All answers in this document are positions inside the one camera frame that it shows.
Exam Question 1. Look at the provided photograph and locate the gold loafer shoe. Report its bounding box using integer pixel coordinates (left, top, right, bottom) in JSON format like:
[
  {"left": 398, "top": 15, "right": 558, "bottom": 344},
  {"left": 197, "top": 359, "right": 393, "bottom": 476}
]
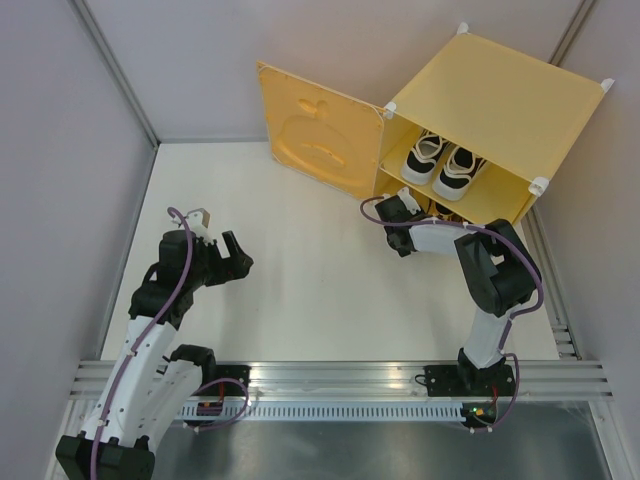
[{"left": 427, "top": 199, "right": 456, "bottom": 221}]

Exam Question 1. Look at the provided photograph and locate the white black sneaker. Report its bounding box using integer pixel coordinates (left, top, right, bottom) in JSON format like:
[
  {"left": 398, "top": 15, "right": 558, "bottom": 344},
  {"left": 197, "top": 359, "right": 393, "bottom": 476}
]
[
  {"left": 401, "top": 130, "right": 450, "bottom": 185},
  {"left": 432, "top": 146, "right": 487, "bottom": 201}
]

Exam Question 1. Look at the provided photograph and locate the yellow cabinet door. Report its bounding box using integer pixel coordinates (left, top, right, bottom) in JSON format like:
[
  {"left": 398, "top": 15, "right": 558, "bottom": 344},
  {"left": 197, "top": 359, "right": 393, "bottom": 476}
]
[{"left": 256, "top": 62, "right": 384, "bottom": 199}]

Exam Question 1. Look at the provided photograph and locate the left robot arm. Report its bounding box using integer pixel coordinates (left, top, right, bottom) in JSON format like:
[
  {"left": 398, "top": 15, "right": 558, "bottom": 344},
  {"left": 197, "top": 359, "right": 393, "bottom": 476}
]
[{"left": 55, "top": 228, "right": 253, "bottom": 479}]

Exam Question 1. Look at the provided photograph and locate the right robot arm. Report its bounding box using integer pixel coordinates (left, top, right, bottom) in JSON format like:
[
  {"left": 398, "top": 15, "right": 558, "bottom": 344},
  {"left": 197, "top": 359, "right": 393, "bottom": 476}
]
[{"left": 370, "top": 189, "right": 544, "bottom": 395}]

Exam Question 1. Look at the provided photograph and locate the yellow plastic shoe cabinet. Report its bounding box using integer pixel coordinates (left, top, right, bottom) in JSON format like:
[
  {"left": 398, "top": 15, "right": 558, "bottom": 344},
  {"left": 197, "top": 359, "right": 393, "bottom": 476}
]
[{"left": 373, "top": 23, "right": 614, "bottom": 223}]

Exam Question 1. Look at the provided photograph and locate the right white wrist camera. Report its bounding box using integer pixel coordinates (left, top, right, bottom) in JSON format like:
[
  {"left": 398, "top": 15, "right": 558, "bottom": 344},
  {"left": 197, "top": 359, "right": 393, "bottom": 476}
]
[{"left": 397, "top": 187, "right": 422, "bottom": 215}]

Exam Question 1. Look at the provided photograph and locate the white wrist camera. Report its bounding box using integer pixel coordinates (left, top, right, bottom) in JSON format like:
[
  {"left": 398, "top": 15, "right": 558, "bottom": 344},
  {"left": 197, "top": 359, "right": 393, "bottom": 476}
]
[
  {"left": 397, "top": 187, "right": 422, "bottom": 215},
  {"left": 170, "top": 208, "right": 212, "bottom": 244}
]

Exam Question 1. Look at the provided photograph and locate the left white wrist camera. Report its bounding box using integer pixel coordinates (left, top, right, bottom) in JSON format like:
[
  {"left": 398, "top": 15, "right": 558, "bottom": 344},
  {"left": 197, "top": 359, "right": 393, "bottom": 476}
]
[{"left": 170, "top": 208, "right": 212, "bottom": 244}]

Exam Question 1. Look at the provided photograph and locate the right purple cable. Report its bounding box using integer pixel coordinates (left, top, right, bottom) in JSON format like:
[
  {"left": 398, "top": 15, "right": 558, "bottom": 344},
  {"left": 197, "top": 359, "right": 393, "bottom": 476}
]
[{"left": 359, "top": 194, "right": 545, "bottom": 431}]

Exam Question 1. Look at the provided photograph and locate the purple cable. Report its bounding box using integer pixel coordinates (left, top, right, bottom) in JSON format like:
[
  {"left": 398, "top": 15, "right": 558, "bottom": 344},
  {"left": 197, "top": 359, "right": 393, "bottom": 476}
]
[
  {"left": 89, "top": 206, "right": 251, "bottom": 480},
  {"left": 359, "top": 194, "right": 545, "bottom": 431}
]

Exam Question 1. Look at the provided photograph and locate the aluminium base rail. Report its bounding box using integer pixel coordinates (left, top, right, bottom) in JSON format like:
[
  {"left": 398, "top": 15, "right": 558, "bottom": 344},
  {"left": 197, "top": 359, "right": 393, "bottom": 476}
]
[{"left": 69, "top": 359, "right": 614, "bottom": 406}]

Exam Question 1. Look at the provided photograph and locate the left aluminium corner post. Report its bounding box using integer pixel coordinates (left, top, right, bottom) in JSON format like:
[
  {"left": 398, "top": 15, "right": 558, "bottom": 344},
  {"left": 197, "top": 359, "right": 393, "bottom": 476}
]
[{"left": 67, "top": 0, "right": 161, "bottom": 151}]

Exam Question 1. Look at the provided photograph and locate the aluminium corner post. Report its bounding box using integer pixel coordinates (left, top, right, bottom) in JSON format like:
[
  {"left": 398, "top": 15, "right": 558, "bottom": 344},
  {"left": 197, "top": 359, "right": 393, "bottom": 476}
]
[
  {"left": 67, "top": 0, "right": 161, "bottom": 151},
  {"left": 548, "top": 0, "right": 600, "bottom": 67}
]

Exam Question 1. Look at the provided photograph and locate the white slotted cable duct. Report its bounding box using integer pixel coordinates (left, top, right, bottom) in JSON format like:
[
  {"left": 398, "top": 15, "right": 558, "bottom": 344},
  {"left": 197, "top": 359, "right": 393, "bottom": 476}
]
[{"left": 177, "top": 403, "right": 464, "bottom": 422}]

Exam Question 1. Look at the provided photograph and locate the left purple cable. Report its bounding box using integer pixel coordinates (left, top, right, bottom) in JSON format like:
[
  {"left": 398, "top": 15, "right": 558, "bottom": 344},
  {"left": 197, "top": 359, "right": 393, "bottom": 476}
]
[{"left": 89, "top": 206, "right": 251, "bottom": 480}]

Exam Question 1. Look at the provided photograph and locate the right aluminium corner post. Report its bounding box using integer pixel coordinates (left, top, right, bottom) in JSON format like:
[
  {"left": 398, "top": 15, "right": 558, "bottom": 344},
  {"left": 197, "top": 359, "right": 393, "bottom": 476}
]
[{"left": 548, "top": 0, "right": 600, "bottom": 67}]

